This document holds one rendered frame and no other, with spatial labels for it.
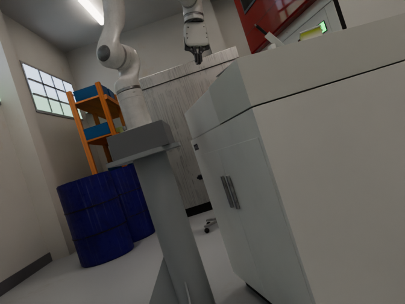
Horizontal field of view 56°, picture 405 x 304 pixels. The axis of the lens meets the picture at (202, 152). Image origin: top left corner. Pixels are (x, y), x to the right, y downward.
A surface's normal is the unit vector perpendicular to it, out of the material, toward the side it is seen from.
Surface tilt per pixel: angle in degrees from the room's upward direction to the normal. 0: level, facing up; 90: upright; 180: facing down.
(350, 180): 90
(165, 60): 90
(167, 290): 90
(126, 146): 90
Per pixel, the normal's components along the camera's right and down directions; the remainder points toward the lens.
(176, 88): -0.05, 0.01
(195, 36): 0.20, -0.01
